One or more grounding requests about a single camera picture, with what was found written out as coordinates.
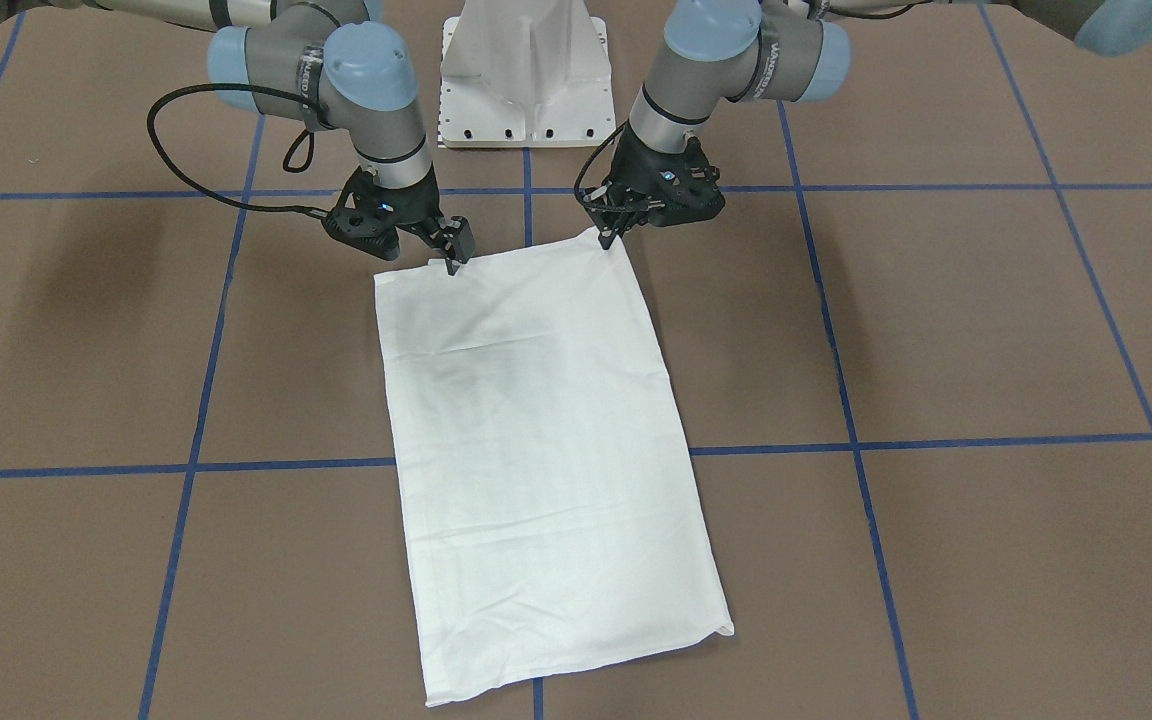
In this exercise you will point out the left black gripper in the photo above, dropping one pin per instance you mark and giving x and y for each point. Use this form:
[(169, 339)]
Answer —
[(639, 174)]

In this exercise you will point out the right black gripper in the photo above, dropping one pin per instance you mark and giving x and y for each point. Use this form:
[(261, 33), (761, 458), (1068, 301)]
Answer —
[(420, 207)]

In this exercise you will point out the white printed t-shirt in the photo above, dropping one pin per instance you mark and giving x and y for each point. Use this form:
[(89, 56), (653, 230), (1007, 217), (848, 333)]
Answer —
[(552, 520)]

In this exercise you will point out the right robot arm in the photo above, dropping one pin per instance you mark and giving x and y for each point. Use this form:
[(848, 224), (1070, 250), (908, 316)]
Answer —
[(331, 65)]

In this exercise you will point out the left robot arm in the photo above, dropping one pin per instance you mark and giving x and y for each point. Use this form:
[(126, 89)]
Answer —
[(714, 51)]

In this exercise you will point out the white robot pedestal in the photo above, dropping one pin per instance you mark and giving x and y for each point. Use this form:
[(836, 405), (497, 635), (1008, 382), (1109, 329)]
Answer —
[(525, 75)]

